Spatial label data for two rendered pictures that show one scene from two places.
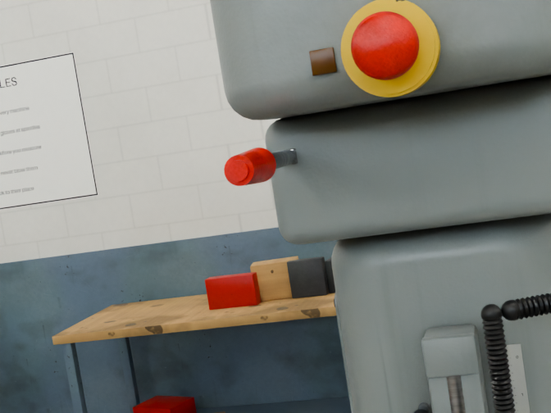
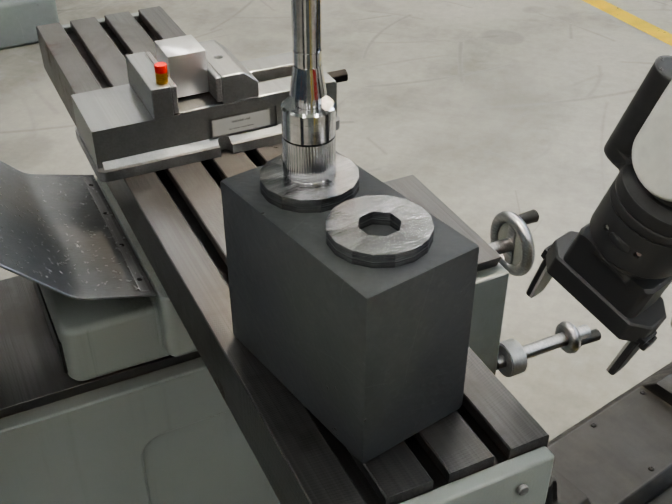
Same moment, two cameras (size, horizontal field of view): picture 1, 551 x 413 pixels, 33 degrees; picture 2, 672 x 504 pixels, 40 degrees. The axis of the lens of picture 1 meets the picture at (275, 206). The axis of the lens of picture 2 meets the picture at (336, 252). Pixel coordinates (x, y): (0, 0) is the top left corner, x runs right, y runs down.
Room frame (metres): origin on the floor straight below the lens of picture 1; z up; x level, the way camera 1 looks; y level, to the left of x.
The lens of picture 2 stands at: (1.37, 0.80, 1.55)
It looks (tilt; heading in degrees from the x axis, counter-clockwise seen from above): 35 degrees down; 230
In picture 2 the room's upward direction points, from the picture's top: straight up
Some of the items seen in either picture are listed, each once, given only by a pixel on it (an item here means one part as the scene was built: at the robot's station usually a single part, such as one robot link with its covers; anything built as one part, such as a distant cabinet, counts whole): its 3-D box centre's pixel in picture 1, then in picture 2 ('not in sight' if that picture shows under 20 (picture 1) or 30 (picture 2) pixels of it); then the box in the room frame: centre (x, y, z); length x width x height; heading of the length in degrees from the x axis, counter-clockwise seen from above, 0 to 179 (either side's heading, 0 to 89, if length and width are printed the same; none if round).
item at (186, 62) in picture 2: not in sight; (181, 66); (0.78, -0.22, 1.03); 0.06 x 0.05 x 0.06; 75
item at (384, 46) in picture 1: (385, 46); not in sight; (0.55, -0.08, 1.76); 0.04 x 0.03 x 0.04; 75
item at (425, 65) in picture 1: (390, 48); not in sight; (0.58, -0.09, 1.76); 0.06 x 0.02 x 0.06; 75
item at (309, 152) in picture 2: not in sight; (308, 144); (0.93, 0.24, 1.16); 0.05 x 0.05 x 0.06
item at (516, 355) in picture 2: not in sight; (548, 344); (0.32, 0.13, 0.51); 0.22 x 0.06 x 0.06; 165
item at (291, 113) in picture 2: not in sight; (308, 108); (0.93, 0.24, 1.19); 0.05 x 0.05 x 0.01
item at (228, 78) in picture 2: not in sight; (222, 69); (0.73, -0.20, 1.02); 0.12 x 0.06 x 0.04; 75
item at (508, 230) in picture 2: not in sight; (494, 248); (0.32, -0.02, 0.63); 0.16 x 0.12 x 0.12; 165
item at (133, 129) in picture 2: not in sight; (206, 96); (0.75, -0.21, 0.98); 0.35 x 0.15 x 0.11; 165
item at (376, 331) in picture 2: not in sight; (342, 289); (0.93, 0.29, 1.03); 0.22 x 0.12 x 0.20; 86
